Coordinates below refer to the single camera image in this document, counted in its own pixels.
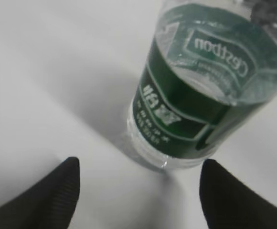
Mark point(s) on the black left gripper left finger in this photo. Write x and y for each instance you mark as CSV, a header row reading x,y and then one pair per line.
x,y
48,204

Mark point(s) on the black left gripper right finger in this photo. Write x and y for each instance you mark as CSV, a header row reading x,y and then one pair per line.
x,y
229,204

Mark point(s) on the clear water bottle green label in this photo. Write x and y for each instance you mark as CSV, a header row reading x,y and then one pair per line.
x,y
212,65

